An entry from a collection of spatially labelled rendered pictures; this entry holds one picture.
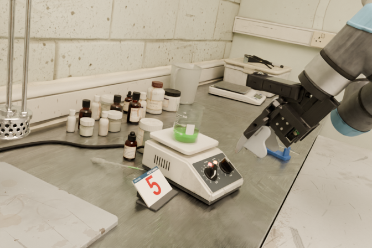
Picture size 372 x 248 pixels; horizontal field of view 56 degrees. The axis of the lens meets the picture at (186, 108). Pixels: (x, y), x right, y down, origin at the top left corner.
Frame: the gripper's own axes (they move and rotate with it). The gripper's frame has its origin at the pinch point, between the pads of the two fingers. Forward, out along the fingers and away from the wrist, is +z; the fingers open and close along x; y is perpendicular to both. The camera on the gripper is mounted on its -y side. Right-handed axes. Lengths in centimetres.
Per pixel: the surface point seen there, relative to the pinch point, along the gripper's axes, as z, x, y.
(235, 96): 32, 78, -36
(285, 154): 9.2, 31.2, 4.1
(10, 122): 3.7, -40.8, -17.0
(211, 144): 6.2, -0.1, -4.9
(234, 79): 37, 102, -50
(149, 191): 12.7, -17.4, -2.5
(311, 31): -1, 138, -48
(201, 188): 8.6, -9.3, 2.4
